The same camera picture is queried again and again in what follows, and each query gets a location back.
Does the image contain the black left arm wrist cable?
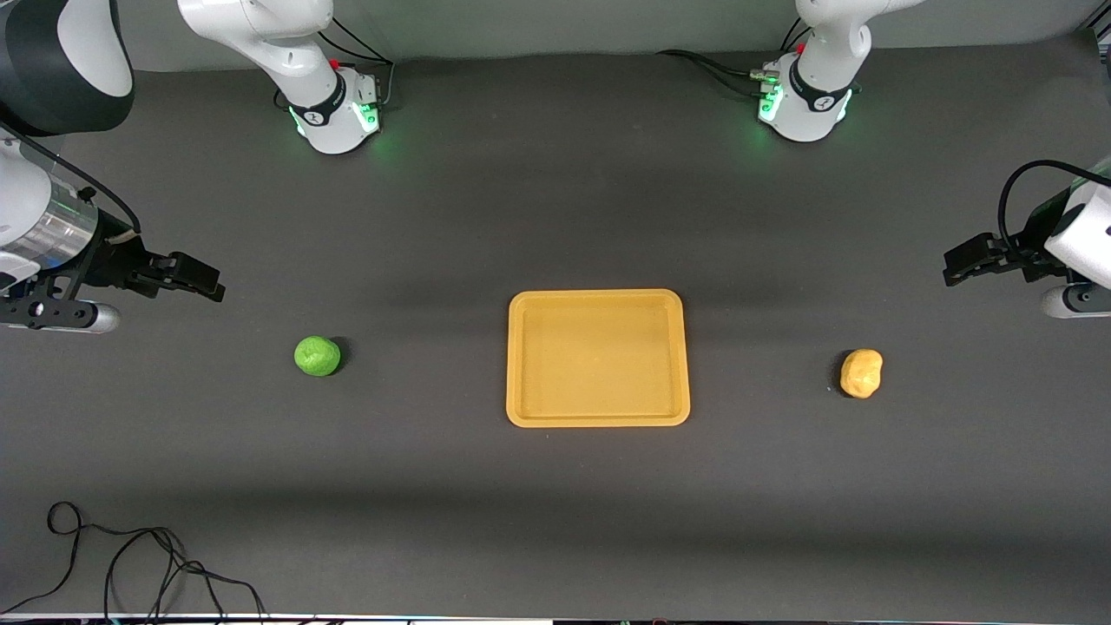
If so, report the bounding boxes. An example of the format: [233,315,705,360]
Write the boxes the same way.
[996,160,1111,254]

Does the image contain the black right arm wrist cable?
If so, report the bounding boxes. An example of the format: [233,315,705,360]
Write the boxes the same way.
[0,120,142,237]

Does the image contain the green apple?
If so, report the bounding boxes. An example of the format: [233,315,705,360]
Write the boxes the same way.
[293,335,342,378]

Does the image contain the loose black cable on table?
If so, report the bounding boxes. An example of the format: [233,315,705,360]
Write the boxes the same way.
[0,501,268,622]

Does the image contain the yellow potato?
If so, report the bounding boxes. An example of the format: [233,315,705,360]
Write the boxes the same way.
[838,348,884,400]

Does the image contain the black arm base cables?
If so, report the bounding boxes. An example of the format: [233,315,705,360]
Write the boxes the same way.
[274,16,398,112]
[655,16,812,98]

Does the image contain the black left arm base cables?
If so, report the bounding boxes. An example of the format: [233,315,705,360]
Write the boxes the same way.
[655,16,812,98]

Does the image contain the yellow plastic tray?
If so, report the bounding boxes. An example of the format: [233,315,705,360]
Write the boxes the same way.
[506,289,692,429]

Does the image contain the black arm wrist cable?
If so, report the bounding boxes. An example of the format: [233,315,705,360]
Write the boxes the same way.
[0,120,142,237]
[996,160,1111,254]

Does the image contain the black right arm base cables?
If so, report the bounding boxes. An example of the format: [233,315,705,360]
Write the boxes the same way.
[274,16,398,112]

